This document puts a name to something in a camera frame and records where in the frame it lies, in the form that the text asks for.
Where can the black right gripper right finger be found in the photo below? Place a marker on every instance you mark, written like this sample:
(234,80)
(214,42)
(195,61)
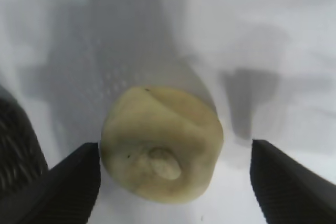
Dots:
(291,187)

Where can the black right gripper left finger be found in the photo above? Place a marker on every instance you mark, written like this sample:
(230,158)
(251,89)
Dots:
(68,190)

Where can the dark brown wicker basket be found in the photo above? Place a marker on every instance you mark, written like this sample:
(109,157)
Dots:
(15,129)

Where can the pale yellow egg yolk pastry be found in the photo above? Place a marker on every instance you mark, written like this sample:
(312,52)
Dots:
(162,134)

